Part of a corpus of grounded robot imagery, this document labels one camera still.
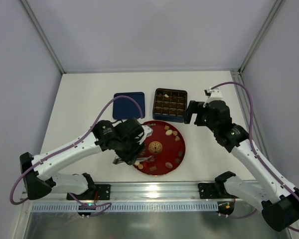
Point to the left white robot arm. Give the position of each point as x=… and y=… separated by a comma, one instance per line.
x=42, y=172

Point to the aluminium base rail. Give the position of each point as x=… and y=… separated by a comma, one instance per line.
x=151, y=190

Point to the blue chocolate tin box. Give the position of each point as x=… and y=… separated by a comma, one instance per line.
x=169, y=109

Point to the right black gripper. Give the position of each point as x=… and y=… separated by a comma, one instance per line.
x=194, y=112

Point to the brown oval chocolate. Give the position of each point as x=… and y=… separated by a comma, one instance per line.
x=169, y=165

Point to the white oval chocolate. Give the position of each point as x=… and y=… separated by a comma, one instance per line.
x=168, y=132

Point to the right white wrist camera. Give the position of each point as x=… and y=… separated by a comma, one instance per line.
x=213, y=95

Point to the slotted cable duct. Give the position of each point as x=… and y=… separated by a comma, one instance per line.
x=122, y=207

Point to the red round plate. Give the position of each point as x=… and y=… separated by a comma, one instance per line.
x=163, y=147

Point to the blue tin lid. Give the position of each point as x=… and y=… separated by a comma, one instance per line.
x=124, y=109

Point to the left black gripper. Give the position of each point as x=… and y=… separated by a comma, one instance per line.
x=127, y=156

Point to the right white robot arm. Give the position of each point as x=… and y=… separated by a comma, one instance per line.
x=277, y=198

